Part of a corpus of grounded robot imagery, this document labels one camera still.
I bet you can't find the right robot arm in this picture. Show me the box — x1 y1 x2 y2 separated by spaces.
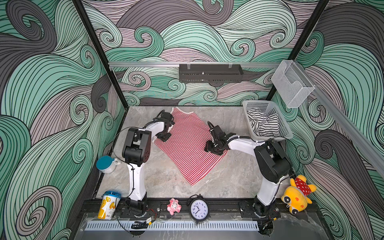
204 135 292 217

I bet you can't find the aluminium rail wall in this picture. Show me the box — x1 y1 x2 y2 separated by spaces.
299 66 384 173
108 61 280 68

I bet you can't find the teal lid white mug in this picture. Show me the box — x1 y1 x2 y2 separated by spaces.
96 156 121 174

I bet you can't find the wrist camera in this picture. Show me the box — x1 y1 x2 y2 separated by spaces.
207 121 236 142
157 110 175 125

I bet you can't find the white slotted cable duct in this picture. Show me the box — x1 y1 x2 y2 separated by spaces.
85 221 259 232

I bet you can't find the black wall shelf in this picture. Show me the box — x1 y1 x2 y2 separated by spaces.
179 65 244 85

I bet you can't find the red white striped tank top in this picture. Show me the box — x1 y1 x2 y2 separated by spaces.
154 108 227 186

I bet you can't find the yellow drink cup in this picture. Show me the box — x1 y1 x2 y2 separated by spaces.
98 191 121 220

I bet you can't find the yellow plush toy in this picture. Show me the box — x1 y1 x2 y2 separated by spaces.
281 175 317 215

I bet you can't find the black white striped tank top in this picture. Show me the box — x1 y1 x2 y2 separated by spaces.
247 109 280 137

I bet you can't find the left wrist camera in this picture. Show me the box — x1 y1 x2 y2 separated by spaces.
157 110 175 125

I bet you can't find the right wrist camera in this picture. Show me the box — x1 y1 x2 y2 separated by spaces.
207 121 236 142

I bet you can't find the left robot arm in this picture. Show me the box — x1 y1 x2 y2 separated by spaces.
122 110 175 213

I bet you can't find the grey plastic laundry basket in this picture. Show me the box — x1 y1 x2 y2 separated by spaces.
242 100 293 141

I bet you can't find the black alarm clock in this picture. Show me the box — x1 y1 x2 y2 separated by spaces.
187 195 211 224

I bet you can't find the pink plush toy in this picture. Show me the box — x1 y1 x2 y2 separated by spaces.
167 198 182 216

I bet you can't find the aluminium rail back wall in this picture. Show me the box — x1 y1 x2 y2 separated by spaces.
108 61 280 68

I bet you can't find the aluminium rail right wall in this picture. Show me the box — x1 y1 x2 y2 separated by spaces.
299 66 384 173

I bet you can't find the clear wall-mounted bin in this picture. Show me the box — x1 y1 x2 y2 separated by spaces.
272 60 315 109

